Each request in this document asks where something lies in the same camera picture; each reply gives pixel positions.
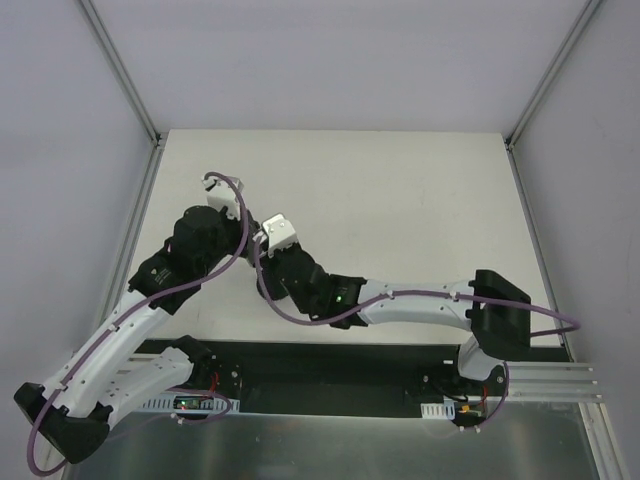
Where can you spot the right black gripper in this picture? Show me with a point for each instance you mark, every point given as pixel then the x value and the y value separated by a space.
pixel 267 262

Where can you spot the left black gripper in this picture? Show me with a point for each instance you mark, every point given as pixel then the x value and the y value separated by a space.
pixel 240 232

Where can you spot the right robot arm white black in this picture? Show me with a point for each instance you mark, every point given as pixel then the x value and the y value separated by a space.
pixel 494 311

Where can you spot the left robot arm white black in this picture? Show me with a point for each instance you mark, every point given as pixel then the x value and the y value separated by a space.
pixel 76 409

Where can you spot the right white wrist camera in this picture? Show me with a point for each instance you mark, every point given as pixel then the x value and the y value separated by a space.
pixel 280 233

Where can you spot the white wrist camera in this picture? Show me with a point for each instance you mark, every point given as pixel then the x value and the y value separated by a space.
pixel 280 233
pixel 221 197

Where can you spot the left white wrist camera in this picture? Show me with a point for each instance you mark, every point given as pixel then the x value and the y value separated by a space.
pixel 221 197

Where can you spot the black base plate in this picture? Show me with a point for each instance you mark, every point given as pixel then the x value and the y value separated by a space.
pixel 378 381

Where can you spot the left white cable duct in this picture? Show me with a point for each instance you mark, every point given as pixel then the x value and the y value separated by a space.
pixel 173 402

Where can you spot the white cable duct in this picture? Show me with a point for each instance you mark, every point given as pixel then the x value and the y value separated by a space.
pixel 438 411
pixel 173 402

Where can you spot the right white cable duct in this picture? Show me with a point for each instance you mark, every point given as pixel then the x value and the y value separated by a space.
pixel 438 411

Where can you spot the left aluminium frame post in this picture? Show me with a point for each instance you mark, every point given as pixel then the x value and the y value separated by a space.
pixel 119 70

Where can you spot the aluminium frame post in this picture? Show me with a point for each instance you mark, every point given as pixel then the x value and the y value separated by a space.
pixel 119 70
pixel 552 72

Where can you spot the right aluminium frame post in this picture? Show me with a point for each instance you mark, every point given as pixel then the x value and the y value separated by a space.
pixel 552 72

